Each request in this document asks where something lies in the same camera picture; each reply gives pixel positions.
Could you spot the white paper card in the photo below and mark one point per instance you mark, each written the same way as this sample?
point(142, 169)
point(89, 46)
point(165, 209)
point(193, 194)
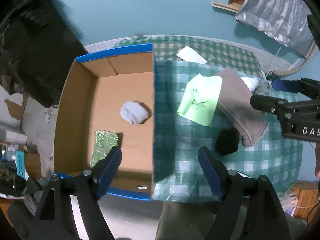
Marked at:
point(189, 55)

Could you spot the black sock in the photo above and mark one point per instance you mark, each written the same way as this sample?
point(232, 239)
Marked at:
point(227, 142)

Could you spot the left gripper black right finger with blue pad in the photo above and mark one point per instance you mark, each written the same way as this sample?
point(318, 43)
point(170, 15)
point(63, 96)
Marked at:
point(265, 218)

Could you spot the green sequin pouch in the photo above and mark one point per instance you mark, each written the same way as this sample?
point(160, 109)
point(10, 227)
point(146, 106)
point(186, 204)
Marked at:
point(103, 143)

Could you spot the cardboard strip on floor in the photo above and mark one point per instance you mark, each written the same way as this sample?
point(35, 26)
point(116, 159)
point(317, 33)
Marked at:
point(232, 7)

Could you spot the braided rope handle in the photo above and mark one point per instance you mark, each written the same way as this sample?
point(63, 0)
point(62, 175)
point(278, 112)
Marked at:
point(293, 69)

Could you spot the grey-brown fleece pouch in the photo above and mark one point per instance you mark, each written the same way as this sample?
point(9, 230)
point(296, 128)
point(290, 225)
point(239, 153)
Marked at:
point(234, 103)

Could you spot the blue cardboard box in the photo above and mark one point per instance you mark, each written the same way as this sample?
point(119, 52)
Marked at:
point(97, 86)

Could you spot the light green cloth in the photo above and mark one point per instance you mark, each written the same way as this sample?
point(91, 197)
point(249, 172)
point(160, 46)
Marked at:
point(200, 99)

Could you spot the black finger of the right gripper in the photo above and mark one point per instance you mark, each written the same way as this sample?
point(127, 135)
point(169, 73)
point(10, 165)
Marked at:
point(268, 104)

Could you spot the silver foil bag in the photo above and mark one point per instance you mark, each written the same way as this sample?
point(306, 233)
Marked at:
point(282, 20)

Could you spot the black bag at left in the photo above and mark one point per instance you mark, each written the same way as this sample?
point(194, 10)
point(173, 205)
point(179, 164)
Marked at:
point(37, 51)

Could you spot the teal labelled box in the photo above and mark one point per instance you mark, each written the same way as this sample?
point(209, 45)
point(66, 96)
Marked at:
point(20, 165)

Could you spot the grey rolled sock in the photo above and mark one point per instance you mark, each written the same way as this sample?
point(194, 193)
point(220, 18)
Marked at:
point(133, 112)

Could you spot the white rolled sock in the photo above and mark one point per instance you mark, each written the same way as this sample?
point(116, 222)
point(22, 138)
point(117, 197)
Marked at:
point(252, 83)

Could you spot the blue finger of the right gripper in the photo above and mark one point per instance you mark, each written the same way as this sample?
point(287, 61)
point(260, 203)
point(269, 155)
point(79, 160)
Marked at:
point(305, 86)

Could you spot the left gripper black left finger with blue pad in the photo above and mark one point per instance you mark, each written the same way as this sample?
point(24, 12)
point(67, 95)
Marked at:
point(54, 215)

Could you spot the beige crumpled cloth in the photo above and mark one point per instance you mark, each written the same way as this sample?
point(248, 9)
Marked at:
point(263, 88)

